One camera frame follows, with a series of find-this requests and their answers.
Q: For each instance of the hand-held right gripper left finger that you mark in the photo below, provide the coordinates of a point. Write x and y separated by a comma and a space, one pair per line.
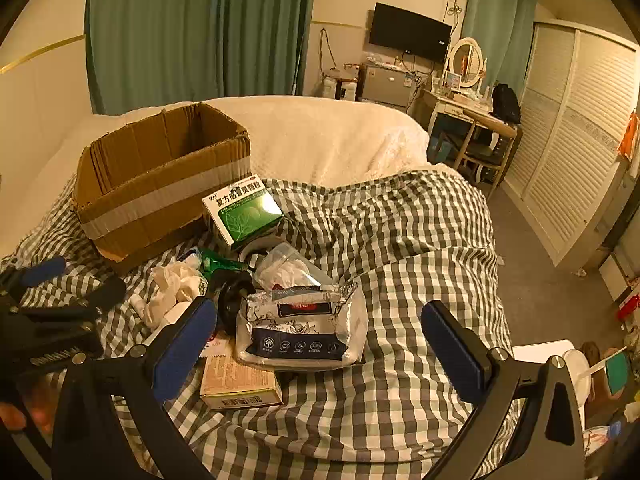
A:
186, 345

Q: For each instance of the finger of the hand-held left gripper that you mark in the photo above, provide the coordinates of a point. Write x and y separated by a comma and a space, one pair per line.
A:
42, 270
102, 292

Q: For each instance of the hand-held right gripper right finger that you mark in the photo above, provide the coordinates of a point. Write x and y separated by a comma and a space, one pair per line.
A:
450, 347

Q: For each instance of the brown cardboard box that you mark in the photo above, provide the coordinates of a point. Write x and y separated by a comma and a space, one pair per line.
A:
150, 200

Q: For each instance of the person's left hand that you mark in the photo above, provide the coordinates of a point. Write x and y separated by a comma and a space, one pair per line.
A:
12, 414

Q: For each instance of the black round object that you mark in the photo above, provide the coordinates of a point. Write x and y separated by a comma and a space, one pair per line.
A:
232, 305

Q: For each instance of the crumpled white tissue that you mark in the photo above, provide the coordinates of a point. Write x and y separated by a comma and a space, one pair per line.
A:
170, 285

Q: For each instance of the beige medicine box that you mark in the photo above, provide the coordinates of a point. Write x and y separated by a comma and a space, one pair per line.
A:
240, 385

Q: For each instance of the checked blanket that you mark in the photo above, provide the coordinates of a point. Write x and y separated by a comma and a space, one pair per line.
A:
400, 250

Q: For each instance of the wet wipes pack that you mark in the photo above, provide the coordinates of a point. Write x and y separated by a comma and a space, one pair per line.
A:
300, 332

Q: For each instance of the clear plastic bag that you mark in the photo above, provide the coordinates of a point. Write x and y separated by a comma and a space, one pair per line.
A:
290, 270

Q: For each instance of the green medicine box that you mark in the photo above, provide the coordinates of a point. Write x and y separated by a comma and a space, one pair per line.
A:
245, 220

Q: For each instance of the red container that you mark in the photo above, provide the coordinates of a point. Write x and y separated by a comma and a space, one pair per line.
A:
630, 307

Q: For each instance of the wooden chair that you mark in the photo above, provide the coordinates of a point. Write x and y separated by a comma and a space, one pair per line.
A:
480, 152

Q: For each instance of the white dressing table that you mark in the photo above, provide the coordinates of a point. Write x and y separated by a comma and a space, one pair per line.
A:
450, 110

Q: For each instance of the white fluffy blanket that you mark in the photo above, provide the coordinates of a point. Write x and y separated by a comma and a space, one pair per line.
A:
325, 140

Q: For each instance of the white louvred wardrobe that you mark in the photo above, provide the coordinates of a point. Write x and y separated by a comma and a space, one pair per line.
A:
575, 135

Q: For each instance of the black backpack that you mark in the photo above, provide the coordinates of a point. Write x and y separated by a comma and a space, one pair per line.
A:
506, 104

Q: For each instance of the grey mini fridge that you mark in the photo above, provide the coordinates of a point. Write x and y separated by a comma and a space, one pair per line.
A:
385, 85

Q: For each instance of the wide green curtain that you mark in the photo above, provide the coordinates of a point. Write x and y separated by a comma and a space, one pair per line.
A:
200, 35

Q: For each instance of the orange bag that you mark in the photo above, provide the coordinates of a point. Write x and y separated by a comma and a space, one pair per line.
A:
631, 135

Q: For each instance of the white plastic jug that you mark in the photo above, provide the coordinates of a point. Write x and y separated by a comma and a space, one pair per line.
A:
329, 87

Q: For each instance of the oval vanity mirror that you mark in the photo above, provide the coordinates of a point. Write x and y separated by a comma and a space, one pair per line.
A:
462, 60

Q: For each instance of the narrow green curtain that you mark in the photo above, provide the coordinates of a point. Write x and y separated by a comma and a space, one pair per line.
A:
495, 25

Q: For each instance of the black wall television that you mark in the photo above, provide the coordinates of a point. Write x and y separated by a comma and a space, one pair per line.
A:
410, 32

